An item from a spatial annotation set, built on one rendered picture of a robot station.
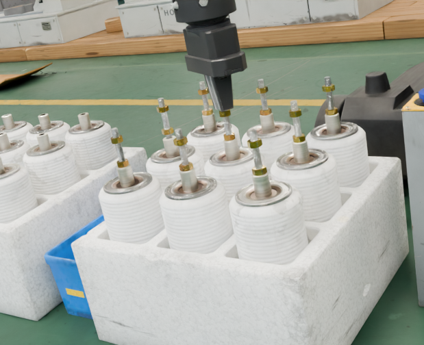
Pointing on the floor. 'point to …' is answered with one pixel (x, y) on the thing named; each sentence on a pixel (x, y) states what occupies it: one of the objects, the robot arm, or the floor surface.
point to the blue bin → (70, 272)
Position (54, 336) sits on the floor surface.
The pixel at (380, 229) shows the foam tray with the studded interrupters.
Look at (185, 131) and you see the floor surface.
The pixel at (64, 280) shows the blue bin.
